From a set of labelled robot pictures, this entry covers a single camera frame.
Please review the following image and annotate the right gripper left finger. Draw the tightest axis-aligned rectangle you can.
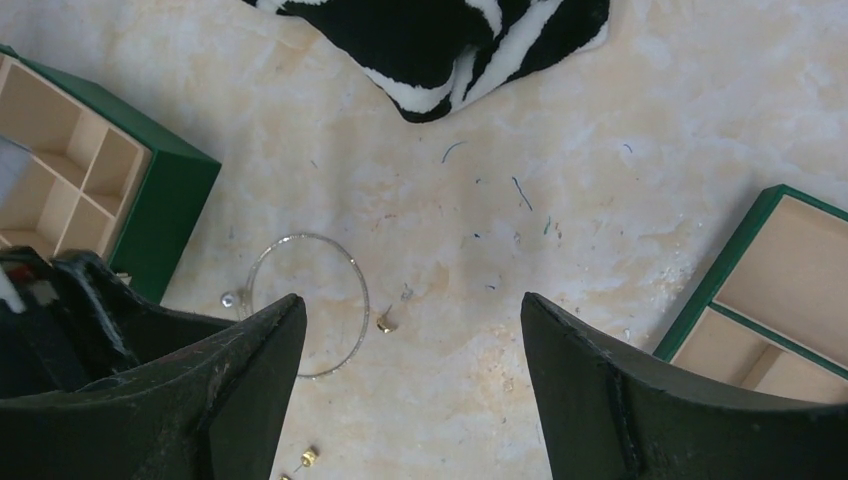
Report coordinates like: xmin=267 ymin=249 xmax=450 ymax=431
xmin=1 ymin=294 xmax=307 ymax=479

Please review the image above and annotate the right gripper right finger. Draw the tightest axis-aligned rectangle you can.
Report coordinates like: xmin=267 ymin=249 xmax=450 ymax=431
xmin=520 ymin=292 xmax=847 ymax=479

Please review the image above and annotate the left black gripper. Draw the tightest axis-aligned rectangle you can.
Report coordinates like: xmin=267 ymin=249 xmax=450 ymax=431
xmin=1 ymin=246 xmax=232 ymax=398

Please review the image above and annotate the green jewelry box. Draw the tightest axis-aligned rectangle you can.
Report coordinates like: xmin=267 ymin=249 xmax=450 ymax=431
xmin=1 ymin=46 xmax=221 ymax=303

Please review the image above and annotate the gold round earring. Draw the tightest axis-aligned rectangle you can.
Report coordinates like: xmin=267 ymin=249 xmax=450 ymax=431
xmin=295 ymin=446 xmax=319 ymax=472

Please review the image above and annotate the gold curved earring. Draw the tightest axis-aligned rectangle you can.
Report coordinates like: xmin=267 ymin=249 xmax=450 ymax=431
xmin=375 ymin=305 xmax=397 ymax=334

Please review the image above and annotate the zebra pattern cloth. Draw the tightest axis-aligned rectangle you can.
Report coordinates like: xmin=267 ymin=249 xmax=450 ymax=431
xmin=250 ymin=0 xmax=611 ymax=123

